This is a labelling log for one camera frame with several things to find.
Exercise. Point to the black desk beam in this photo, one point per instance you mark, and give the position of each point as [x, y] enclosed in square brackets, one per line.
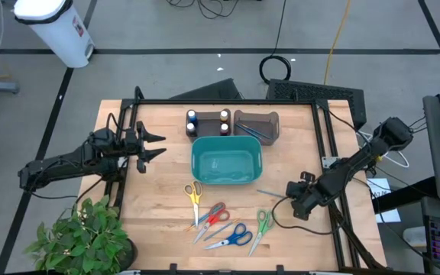
[403, 195]

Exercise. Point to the magenta paint bottle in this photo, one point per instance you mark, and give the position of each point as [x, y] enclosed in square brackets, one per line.
[224, 129]

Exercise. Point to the black metal table frame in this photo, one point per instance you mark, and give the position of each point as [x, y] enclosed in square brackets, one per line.
[281, 102]

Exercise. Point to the black table clamp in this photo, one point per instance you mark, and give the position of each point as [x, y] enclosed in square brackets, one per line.
[280, 269]
[173, 269]

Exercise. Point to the white trash can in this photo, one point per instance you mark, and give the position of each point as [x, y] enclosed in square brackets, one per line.
[63, 38]

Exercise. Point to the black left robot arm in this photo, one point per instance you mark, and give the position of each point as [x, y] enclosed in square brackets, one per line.
[59, 166]

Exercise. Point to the blue paint bottle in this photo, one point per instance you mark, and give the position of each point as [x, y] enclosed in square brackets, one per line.
[192, 115]

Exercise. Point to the white computer mouse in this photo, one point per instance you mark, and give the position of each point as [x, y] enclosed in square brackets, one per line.
[415, 237]

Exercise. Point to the green leafy plant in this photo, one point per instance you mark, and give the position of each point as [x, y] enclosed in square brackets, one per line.
[78, 237]

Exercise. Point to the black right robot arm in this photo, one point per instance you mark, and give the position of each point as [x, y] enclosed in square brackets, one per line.
[357, 168]

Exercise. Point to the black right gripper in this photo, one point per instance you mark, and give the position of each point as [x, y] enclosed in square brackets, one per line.
[304, 198]

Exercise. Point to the brown divided organizer tray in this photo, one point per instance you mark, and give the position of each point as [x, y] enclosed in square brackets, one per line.
[208, 124]

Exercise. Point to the white paper sheet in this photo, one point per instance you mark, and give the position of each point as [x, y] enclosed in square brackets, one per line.
[378, 188]
[388, 215]

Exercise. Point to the yellow paint bottle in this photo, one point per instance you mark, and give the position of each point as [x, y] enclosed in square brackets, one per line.
[224, 115]

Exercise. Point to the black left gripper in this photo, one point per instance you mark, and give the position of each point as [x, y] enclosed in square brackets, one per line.
[134, 145]

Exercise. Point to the teal plastic bin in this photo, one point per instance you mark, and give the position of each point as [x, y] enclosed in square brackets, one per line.
[225, 162]

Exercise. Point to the brown open organizer tray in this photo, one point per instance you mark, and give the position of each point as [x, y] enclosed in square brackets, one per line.
[260, 118]

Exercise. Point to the dark gray flat panel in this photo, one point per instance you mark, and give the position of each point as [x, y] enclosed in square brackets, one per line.
[212, 91]

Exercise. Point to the black plant pot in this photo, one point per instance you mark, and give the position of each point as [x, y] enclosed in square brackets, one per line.
[130, 254]

